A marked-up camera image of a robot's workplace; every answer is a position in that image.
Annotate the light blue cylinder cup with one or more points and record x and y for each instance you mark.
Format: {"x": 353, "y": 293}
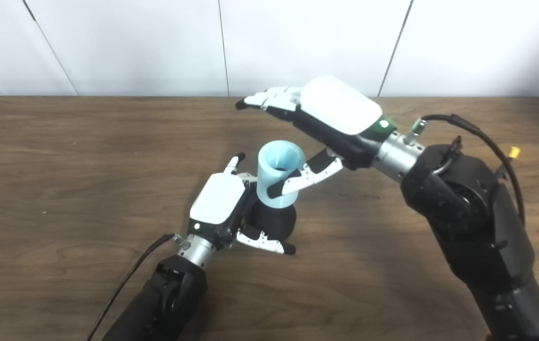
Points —
{"x": 262, "y": 180}

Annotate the white and black left hand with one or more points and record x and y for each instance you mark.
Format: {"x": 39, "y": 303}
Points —
{"x": 217, "y": 199}

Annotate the small yellow connector tag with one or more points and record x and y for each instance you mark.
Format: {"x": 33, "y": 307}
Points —
{"x": 514, "y": 152}

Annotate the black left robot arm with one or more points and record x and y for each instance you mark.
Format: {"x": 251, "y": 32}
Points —
{"x": 165, "y": 303}

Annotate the white and black right hand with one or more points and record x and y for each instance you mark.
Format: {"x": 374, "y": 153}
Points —
{"x": 340, "y": 106}

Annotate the black flared nozzle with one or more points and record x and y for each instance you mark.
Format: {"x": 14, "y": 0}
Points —
{"x": 276, "y": 222}

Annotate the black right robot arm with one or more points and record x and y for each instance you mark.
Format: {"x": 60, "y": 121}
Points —
{"x": 478, "y": 213}

